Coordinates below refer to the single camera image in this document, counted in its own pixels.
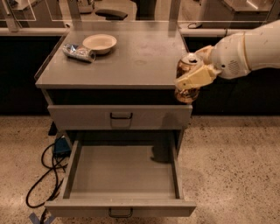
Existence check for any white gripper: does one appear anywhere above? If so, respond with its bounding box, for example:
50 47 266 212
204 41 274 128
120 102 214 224
175 32 250 90

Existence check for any orange soda can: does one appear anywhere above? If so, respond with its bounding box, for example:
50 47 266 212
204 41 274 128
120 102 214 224
174 52 203 104

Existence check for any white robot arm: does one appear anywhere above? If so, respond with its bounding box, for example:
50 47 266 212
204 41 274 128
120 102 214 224
174 20 280 90

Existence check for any grey drawer cabinet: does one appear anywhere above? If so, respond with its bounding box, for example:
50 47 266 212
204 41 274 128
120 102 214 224
36 21 187 145

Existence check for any closed grey top drawer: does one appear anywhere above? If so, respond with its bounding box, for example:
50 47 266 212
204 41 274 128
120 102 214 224
48 105 193 130

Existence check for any open grey middle drawer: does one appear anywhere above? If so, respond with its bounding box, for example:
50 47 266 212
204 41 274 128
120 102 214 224
45 141 196 219

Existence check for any white bowl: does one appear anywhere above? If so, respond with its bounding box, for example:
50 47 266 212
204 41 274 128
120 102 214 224
82 34 117 55

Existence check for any black office chair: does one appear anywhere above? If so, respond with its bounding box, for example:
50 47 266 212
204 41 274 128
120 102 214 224
95 9 128 20

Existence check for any blue power adapter box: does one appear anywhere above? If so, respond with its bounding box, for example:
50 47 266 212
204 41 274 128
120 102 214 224
52 136 71 157

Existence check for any blue floor tape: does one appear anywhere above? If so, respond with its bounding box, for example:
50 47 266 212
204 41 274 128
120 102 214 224
29 213 55 224

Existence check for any black cable on ledge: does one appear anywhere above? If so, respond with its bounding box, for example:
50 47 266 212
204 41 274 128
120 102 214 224
186 22 204 30

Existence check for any black floor cable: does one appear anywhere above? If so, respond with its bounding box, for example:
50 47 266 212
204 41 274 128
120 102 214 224
25 142 70 224

